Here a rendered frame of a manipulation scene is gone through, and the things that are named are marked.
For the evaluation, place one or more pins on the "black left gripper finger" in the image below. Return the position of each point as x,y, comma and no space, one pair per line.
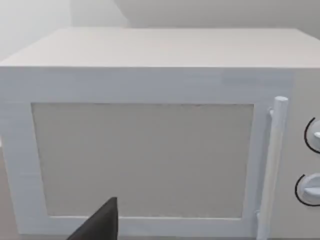
102,222

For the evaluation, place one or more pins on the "pale microwave door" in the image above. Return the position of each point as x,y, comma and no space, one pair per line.
142,160

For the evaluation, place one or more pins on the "white microwave knob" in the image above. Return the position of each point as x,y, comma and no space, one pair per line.
310,190
315,136

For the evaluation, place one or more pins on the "pale microwave oven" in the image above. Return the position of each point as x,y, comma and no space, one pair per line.
160,50

